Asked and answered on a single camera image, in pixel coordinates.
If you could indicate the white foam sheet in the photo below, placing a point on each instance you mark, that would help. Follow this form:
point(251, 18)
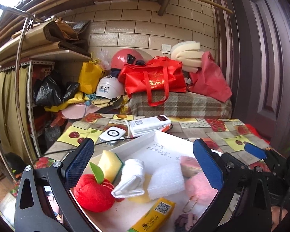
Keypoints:
point(166, 180)

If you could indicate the white helmet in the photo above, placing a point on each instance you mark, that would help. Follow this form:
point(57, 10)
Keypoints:
point(109, 87)

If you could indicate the white towel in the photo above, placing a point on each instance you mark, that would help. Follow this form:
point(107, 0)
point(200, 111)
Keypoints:
point(131, 181)

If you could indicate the plaid covered box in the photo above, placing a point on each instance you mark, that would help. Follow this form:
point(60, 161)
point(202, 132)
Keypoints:
point(180, 105)

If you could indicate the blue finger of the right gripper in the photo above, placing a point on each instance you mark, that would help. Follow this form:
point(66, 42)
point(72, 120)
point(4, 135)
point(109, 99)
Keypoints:
point(255, 151)

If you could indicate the yellow green sponge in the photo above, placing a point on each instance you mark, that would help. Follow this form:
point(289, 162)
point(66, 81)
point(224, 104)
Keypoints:
point(110, 165)

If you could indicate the red plush apple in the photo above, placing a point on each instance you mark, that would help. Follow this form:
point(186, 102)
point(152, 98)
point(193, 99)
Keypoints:
point(93, 191)

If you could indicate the pink tissue pack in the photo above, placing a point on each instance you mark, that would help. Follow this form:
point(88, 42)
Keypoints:
point(189, 166)

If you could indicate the pink plush ball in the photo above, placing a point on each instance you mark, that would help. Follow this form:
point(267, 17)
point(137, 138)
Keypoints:
point(199, 190)

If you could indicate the dark red fabric bag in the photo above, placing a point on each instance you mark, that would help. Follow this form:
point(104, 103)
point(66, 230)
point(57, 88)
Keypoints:
point(209, 80)

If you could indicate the yellow shopping bag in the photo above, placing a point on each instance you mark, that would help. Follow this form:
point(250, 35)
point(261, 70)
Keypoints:
point(90, 75)

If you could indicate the fruit pattern tablecloth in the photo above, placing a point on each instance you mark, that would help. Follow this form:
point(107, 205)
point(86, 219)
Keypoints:
point(221, 136)

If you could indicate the white round device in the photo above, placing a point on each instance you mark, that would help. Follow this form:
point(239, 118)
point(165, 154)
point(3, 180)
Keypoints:
point(112, 135)

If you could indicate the red tote bag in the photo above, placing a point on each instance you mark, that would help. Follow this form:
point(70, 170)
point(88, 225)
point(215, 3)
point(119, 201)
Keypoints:
point(159, 74)

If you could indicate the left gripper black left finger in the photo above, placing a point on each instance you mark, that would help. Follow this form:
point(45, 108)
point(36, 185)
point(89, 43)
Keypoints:
point(32, 208)

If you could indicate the metal shelf rack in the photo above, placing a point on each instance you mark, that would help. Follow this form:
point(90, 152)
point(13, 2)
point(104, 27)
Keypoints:
point(37, 37)

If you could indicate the yellow small box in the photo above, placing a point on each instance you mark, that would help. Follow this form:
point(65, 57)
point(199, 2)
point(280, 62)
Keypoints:
point(156, 216)

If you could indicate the yellow green curtain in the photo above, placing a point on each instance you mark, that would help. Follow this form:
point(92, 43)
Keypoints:
point(10, 134)

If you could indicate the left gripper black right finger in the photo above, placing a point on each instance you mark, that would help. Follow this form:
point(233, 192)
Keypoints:
point(242, 202)

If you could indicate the white carton box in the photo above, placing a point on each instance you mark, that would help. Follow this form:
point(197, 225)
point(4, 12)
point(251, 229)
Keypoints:
point(142, 126)

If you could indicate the blue grey pink scrunchies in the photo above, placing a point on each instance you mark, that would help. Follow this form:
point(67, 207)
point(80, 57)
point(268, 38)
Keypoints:
point(185, 222)

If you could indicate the red plastic bag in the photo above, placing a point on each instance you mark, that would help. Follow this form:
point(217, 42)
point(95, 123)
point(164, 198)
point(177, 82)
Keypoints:
point(254, 131)

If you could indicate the red helmet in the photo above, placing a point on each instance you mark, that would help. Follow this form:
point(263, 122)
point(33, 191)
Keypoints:
point(125, 56)

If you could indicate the black plastic bag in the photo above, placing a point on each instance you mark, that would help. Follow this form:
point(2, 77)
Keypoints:
point(52, 92)

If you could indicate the dark wooden door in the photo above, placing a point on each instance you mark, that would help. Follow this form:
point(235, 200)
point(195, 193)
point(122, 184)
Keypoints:
point(254, 54)

